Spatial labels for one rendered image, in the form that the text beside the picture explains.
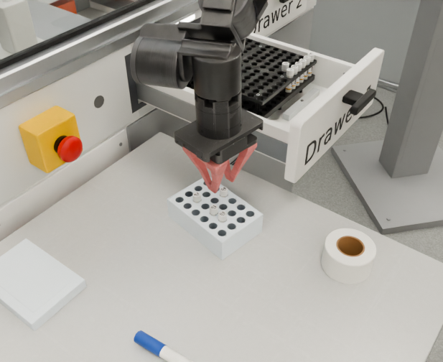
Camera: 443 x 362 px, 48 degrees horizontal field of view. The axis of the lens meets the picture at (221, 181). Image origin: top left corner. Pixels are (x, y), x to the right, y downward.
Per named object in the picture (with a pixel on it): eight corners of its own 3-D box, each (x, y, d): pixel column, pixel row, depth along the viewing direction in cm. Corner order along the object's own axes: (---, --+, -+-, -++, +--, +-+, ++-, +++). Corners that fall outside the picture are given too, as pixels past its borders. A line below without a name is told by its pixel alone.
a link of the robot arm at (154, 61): (238, -25, 54) (251, 10, 62) (139, -32, 57) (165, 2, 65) (217, 82, 53) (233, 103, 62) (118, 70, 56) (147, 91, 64)
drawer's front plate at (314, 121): (372, 103, 93) (385, 48, 86) (293, 185, 76) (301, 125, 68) (364, 100, 94) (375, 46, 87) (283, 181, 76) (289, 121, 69)
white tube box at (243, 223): (262, 231, 76) (263, 213, 74) (222, 261, 72) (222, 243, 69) (207, 192, 83) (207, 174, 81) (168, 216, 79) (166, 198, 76)
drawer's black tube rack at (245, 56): (312, 91, 93) (316, 59, 89) (260, 135, 82) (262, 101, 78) (217, 58, 103) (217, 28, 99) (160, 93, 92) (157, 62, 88)
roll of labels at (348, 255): (380, 275, 70) (387, 256, 67) (338, 291, 68) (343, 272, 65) (352, 240, 75) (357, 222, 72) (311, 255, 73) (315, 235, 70)
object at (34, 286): (87, 286, 68) (85, 279, 67) (34, 331, 63) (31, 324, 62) (29, 245, 74) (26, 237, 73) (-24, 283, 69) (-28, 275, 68)
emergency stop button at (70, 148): (87, 155, 75) (82, 133, 72) (66, 169, 73) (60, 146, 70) (74, 148, 76) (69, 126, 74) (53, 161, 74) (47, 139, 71)
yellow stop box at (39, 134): (87, 153, 78) (78, 114, 73) (50, 177, 74) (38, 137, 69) (65, 141, 80) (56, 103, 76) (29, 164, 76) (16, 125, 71)
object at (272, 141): (361, 97, 92) (367, 67, 88) (289, 167, 76) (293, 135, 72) (193, 40, 110) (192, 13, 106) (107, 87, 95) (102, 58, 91)
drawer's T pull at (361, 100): (375, 96, 80) (378, 88, 79) (355, 117, 75) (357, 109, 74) (355, 89, 81) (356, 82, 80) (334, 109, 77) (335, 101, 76)
